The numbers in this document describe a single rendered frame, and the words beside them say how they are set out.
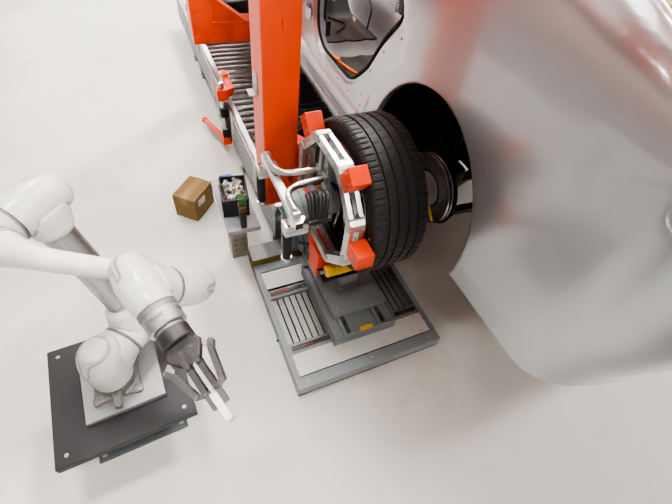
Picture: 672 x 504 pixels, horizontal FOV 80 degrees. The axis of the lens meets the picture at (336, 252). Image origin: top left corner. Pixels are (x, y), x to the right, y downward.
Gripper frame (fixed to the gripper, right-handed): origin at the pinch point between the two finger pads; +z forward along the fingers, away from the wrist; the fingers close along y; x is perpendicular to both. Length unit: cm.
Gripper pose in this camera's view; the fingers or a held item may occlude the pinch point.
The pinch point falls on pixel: (222, 405)
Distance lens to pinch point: 92.7
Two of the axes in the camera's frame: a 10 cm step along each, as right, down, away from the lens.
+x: -0.2, 3.0, 9.5
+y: 7.8, -6.0, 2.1
